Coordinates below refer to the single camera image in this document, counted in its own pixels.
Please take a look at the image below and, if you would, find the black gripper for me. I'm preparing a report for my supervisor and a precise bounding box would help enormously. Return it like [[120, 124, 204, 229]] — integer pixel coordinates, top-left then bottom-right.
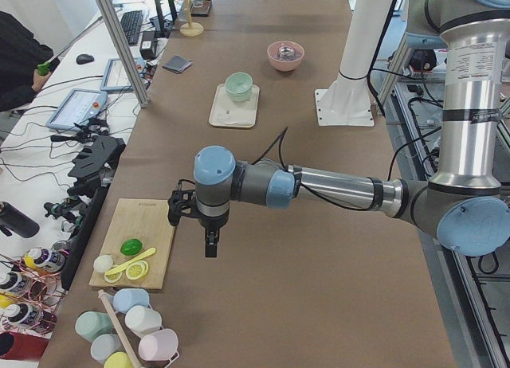
[[167, 179, 230, 258]]

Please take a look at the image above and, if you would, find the green bowl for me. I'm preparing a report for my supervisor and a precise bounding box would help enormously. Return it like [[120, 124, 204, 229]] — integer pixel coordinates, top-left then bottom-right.
[[226, 90, 252, 103], [225, 72, 253, 97]]

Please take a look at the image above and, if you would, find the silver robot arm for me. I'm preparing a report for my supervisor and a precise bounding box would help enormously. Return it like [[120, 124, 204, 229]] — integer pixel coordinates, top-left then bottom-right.
[[168, 0, 509, 257]]

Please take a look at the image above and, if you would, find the wooden cutting board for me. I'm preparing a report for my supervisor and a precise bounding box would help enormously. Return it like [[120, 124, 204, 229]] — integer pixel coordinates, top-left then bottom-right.
[[89, 198, 175, 291]]

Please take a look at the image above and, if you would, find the green lime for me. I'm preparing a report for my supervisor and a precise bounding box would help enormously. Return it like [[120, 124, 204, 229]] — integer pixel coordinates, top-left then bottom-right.
[[120, 238, 143, 256]]

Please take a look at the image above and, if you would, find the lemon slice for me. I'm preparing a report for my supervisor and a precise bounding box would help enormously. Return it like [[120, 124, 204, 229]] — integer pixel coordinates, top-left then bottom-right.
[[125, 260, 149, 281], [103, 272, 123, 284]]

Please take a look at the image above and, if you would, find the yellow plastic knife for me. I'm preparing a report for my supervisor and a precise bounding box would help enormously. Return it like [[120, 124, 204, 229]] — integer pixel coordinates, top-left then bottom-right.
[[104, 247, 157, 276]]

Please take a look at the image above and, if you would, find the blue cup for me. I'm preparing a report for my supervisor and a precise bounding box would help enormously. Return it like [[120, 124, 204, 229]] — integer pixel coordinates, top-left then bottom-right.
[[112, 288, 150, 314]]

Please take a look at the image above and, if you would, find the white cup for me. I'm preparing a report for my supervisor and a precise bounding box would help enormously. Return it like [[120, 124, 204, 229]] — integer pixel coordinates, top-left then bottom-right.
[[124, 305, 163, 338]]

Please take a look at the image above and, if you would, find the white garlic bulb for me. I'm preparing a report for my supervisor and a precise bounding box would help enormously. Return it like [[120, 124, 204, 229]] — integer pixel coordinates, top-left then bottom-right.
[[93, 254, 114, 273]]

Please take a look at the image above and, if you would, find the pink cup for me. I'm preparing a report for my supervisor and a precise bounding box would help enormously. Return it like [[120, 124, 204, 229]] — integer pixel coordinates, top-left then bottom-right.
[[138, 328, 179, 362]]

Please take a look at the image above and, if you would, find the cream serving tray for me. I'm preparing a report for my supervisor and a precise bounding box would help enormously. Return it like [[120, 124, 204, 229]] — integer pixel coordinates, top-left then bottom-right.
[[209, 84, 260, 128]]

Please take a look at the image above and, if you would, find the green cup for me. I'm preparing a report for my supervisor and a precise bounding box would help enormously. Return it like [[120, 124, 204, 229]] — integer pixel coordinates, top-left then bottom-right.
[[75, 311, 113, 343]]

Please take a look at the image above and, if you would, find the grey cup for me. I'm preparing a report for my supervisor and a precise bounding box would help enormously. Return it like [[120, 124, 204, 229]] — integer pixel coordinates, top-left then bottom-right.
[[90, 334, 124, 364]]

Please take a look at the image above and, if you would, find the yellow cup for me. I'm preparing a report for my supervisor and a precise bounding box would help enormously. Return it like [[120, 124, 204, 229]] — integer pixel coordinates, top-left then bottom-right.
[[104, 351, 134, 368]]

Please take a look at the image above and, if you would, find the yellow paint bottle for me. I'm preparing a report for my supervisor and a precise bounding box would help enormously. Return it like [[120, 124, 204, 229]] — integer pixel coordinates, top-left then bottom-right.
[[25, 248, 65, 273]]

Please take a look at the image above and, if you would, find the teach pendant tablet near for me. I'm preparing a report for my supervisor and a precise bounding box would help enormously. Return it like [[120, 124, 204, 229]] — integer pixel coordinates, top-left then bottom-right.
[[45, 88, 108, 131]]

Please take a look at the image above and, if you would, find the teach pendant tablet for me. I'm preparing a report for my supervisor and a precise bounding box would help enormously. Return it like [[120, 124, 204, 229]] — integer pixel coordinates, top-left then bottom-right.
[[100, 58, 132, 93], [45, 88, 108, 131]]

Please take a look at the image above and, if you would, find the teach pendant tablet far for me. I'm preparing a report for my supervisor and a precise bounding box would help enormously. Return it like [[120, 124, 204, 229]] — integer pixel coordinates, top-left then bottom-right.
[[100, 58, 132, 93]]

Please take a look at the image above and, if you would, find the pink bowl with ice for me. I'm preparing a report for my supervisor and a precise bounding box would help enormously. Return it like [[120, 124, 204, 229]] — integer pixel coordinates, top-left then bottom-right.
[[267, 41, 305, 72]]

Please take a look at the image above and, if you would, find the black power adapter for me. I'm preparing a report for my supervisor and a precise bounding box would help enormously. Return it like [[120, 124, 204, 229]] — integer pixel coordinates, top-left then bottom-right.
[[139, 30, 158, 60]]

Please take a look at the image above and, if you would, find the black water bottle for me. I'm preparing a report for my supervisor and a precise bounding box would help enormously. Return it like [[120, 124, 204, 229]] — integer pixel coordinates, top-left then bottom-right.
[[1, 202, 40, 238]]

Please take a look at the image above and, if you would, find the wooden mug tree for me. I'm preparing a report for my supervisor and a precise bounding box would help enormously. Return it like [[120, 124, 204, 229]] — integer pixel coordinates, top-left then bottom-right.
[[179, 0, 204, 37]]

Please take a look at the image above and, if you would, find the black computer mouse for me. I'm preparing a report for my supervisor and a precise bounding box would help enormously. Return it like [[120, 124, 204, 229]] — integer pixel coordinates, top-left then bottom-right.
[[76, 53, 95, 65]]

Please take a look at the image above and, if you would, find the black keyboard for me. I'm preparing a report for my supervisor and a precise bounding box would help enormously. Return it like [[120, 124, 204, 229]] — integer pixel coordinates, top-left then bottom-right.
[[120, 10, 143, 46]]

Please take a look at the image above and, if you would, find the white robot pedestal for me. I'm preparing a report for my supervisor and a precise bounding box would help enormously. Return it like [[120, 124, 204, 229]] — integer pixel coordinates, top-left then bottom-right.
[[315, 0, 396, 127]]

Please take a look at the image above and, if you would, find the aluminium frame post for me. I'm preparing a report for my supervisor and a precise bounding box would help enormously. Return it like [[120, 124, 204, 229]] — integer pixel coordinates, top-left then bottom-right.
[[96, 0, 149, 108]]

